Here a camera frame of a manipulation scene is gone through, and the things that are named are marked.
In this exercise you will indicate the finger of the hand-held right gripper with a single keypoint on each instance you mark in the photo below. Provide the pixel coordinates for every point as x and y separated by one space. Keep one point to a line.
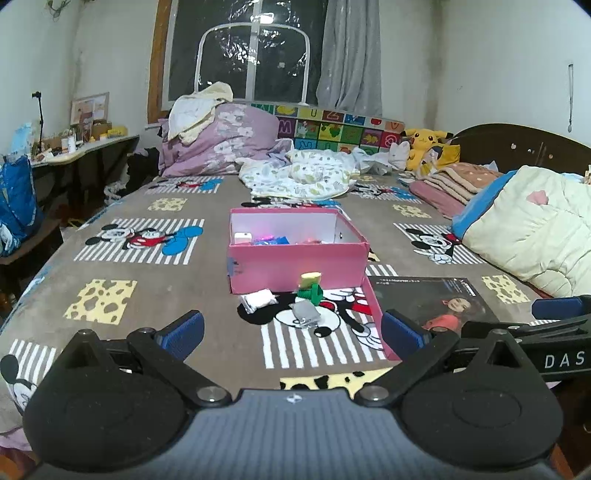
485 328
558 307

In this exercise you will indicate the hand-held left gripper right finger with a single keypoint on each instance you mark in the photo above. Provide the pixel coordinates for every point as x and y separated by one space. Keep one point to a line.
401 332

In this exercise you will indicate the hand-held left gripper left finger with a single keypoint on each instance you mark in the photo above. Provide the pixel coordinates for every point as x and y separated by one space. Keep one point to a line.
184 330

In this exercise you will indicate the white plastic packet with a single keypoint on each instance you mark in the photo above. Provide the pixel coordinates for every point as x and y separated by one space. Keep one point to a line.
257 301

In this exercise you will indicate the grey small pouch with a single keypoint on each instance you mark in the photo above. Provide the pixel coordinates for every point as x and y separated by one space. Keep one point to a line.
304 313

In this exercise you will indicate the green toy with yellow top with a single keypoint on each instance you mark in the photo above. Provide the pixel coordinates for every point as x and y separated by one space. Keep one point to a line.
310 293

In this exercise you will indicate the pink cardboard box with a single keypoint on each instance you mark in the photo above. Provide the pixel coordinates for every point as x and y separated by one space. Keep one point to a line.
295 267

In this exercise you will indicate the pink box lid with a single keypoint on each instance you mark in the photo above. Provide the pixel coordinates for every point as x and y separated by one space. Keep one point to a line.
377 318

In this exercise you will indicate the dark booklet with portrait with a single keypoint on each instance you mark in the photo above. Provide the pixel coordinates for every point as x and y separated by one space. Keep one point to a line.
415 295

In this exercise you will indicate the cartoon mouse printed blanket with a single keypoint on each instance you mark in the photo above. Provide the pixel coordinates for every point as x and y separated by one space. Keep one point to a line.
152 277

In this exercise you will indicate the cream quilt with blue edge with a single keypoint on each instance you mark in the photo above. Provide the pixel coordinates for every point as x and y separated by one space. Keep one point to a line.
531 230

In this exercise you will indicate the small white box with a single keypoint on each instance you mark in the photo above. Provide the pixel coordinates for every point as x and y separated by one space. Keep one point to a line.
243 238

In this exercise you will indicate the blue packet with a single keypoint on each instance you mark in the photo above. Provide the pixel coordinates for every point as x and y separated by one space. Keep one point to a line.
278 240

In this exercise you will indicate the pink spotted folded blanket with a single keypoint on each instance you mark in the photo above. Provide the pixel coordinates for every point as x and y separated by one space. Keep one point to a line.
471 177

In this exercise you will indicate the dark clothes pile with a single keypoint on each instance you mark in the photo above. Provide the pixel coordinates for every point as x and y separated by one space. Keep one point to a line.
143 168

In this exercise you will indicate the dark wooden headboard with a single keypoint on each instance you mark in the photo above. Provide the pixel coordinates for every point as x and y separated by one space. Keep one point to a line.
508 143

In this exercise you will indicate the white crumpled cloth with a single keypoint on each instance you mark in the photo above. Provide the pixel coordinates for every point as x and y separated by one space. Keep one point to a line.
383 159

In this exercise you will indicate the dark wooden stool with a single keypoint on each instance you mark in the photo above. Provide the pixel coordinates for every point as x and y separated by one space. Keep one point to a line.
27 249

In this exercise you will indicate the white leaf-print baby quilt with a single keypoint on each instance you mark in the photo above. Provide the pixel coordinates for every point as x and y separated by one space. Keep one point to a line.
300 177

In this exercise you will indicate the yellow plush toy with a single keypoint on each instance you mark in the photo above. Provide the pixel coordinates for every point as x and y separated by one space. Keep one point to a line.
422 141

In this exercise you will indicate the purple floral quilt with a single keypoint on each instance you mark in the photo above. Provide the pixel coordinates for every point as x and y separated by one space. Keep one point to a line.
240 138

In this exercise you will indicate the white-topped desk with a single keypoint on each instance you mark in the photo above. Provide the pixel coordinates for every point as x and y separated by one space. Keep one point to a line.
83 148

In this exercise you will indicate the yellow box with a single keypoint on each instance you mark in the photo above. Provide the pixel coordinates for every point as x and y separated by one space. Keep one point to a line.
113 132

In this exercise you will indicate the colourful alphabet play mat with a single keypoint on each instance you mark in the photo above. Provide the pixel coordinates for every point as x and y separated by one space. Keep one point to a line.
323 129

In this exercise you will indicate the cream crumpled blanket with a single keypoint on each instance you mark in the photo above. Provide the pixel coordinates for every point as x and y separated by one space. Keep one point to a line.
194 110

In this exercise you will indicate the pile of small desk items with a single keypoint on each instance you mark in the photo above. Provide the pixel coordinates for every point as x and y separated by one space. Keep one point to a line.
64 143

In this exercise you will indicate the framed pin board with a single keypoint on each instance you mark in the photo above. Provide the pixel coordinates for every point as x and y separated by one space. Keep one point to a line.
90 107

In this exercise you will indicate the light blue plastic bag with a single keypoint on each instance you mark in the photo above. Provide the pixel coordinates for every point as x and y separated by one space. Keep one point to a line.
21 138

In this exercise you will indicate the black stand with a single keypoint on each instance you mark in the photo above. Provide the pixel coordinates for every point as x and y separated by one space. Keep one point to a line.
42 120

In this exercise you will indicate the grey curtain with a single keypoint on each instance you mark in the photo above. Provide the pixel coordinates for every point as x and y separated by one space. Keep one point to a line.
351 60

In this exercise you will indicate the window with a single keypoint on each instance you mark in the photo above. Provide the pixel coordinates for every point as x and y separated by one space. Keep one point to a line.
231 46

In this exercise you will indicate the white tube frame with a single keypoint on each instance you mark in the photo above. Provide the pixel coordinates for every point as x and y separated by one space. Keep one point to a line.
199 64

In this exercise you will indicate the brown wooden window frame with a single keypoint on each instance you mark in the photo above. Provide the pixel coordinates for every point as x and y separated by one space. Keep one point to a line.
158 60

